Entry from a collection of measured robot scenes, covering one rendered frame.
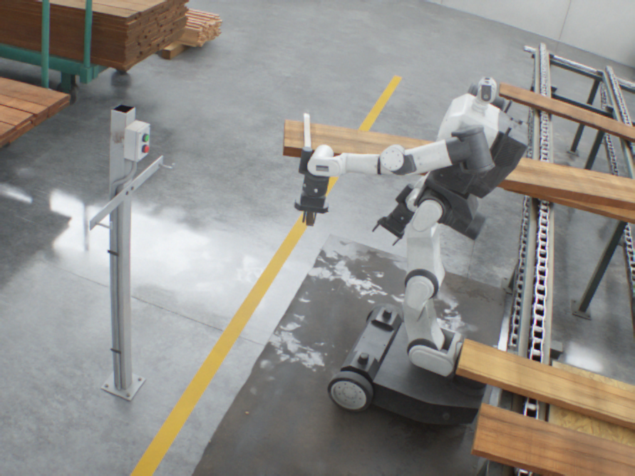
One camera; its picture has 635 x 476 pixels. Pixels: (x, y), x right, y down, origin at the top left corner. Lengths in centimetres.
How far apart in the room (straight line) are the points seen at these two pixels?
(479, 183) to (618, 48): 809
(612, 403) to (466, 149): 96
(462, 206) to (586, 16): 790
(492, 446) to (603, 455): 37
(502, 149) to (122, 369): 176
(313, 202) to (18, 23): 350
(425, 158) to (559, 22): 817
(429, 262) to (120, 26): 294
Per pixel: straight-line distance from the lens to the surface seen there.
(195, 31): 644
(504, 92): 445
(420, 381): 307
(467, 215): 263
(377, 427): 306
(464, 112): 243
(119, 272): 261
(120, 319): 276
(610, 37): 1042
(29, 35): 540
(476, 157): 230
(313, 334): 340
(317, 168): 237
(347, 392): 303
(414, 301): 284
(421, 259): 278
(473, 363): 217
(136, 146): 227
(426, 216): 264
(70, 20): 511
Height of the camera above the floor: 227
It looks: 35 degrees down
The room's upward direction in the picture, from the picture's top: 11 degrees clockwise
